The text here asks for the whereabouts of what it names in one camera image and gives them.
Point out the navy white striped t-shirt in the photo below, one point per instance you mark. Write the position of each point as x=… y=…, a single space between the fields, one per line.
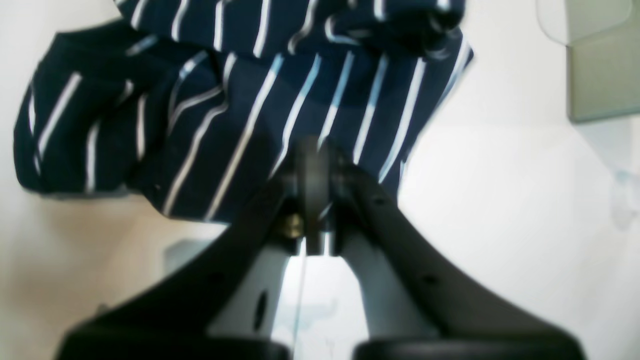
x=194 y=103

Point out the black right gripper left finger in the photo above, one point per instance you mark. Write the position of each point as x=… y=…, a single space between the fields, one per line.
x=222 y=304

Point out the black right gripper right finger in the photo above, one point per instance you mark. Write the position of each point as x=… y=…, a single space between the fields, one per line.
x=418 y=305

